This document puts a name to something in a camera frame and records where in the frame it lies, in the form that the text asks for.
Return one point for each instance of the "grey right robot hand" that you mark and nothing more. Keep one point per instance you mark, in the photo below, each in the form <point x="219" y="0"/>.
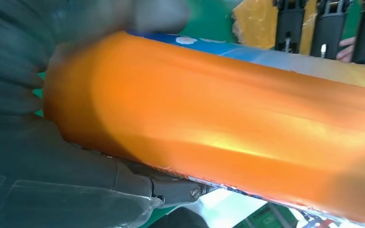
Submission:
<point x="44" y="176"/>

